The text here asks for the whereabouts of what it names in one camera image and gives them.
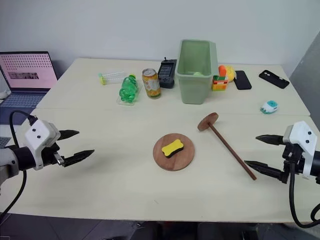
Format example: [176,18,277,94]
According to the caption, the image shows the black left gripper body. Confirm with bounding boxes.
[41,142,66,168]

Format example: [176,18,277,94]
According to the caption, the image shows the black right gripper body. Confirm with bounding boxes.
[282,141,307,176]

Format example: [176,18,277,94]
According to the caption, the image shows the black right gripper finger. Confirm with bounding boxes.
[255,134,285,147]
[243,160,289,185]

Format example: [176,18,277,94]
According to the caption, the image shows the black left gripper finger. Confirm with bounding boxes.
[57,129,80,142]
[59,149,96,168]

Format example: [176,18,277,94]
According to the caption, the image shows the wooden mallet stick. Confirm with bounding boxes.
[196,112,258,181]

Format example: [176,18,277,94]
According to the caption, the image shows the round wooden plate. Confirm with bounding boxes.
[152,132,196,172]

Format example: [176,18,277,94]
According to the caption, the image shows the white and teal small gadget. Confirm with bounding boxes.
[259,100,280,115]

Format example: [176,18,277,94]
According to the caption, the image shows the black phone case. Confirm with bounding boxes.
[258,69,291,90]

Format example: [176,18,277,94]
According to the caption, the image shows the black smartphone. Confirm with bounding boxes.
[233,70,253,91]

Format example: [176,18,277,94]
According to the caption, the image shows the gray partition panel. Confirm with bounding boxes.
[289,36,320,116]

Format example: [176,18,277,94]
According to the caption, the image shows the clear tube with green cap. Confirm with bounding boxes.
[97,70,126,86]

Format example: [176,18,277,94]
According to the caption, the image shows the open laptop with pink screen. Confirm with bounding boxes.
[0,51,59,112]

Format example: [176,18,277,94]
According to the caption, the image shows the green plastic bottle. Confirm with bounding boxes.
[118,73,139,104]

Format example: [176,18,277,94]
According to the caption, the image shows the colourful toy blocks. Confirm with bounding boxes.
[211,65,230,92]

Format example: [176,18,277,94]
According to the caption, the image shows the yellow soft toy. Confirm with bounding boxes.
[224,64,237,82]

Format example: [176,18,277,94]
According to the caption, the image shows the green plastic bin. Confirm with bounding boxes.
[176,38,220,105]

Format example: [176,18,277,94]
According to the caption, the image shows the yellow and black sponge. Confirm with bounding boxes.
[161,139,186,159]

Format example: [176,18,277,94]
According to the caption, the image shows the yellow drink can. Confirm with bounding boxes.
[141,68,162,100]

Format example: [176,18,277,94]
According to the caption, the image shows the black handheld device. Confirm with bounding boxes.
[157,56,178,89]

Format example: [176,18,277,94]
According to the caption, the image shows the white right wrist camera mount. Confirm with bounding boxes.
[282,120,320,180]

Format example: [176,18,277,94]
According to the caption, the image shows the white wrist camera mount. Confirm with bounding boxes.
[282,120,320,180]
[24,119,62,172]

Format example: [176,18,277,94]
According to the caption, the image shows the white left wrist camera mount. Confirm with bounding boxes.
[24,119,62,172]

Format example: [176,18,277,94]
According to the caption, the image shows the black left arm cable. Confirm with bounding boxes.
[0,110,36,221]

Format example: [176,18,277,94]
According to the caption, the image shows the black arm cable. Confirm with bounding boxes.
[0,110,36,221]
[283,159,320,229]

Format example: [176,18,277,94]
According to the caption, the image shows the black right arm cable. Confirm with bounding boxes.
[283,159,320,229]

